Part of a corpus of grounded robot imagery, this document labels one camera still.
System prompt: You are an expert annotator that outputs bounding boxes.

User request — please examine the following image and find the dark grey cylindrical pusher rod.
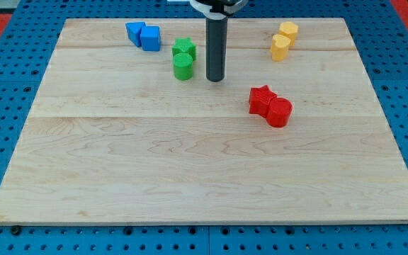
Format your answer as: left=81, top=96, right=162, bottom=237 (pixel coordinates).
left=205, top=18, right=228, bottom=82

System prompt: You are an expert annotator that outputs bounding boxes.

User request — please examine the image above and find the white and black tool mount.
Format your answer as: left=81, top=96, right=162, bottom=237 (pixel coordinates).
left=189, top=0, right=249, bottom=20

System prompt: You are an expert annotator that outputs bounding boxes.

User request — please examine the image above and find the yellow heart block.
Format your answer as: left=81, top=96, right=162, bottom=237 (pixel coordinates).
left=270, top=34, right=291, bottom=62

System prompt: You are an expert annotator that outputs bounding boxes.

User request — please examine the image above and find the green star block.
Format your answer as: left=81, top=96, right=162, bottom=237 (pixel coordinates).
left=172, top=38, right=196, bottom=61

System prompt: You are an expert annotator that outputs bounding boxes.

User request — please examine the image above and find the green cylinder block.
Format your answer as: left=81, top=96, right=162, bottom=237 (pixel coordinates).
left=172, top=53, right=193, bottom=81

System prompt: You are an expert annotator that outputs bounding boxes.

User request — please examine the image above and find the blue cube block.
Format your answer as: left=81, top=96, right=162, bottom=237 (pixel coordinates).
left=140, top=25, right=161, bottom=52

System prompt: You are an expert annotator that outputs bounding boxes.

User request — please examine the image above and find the yellow hexagon block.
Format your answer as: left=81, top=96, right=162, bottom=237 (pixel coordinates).
left=278, top=21, right=299, bottom=46

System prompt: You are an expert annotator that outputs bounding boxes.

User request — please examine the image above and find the blue triangle block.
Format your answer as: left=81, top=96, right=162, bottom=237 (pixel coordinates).
left=125, top=21, right=146, bottom=47

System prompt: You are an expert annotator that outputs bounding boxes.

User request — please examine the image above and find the red star block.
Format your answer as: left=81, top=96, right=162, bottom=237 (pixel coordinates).
left=249, top=85, right=277, bottom=118

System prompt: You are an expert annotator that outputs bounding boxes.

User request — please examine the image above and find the red cylinder block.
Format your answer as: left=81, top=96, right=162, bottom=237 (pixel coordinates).
left=266, top=98, right=293, bottom=128

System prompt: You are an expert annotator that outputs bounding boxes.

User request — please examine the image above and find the light wooden board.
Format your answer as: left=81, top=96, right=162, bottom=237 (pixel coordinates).
left=0, top=18, right=408, bottom=226

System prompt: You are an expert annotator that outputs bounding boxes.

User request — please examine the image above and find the blue perforated base mat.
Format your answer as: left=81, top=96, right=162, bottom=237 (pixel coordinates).
left=0, top=0, right=408, bottom=254

